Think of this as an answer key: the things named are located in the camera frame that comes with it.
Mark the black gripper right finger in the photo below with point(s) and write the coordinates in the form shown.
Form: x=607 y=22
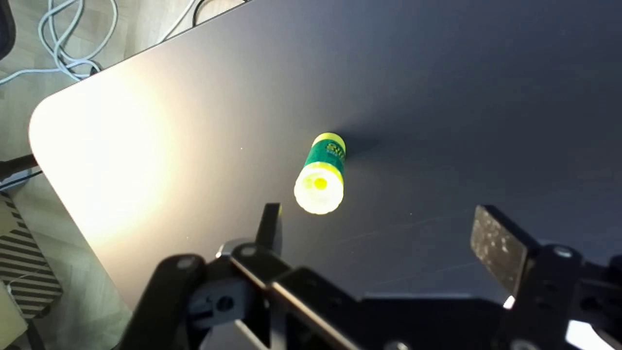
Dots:
x=502 y=250

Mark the grey ribbed device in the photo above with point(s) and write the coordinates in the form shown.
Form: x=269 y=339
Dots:
x=24 y=259

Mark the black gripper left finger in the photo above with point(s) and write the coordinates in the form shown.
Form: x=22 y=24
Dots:
x=269 y=228

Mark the green yellow glue stick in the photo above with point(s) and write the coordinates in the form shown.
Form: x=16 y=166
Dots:
x=321 y=176

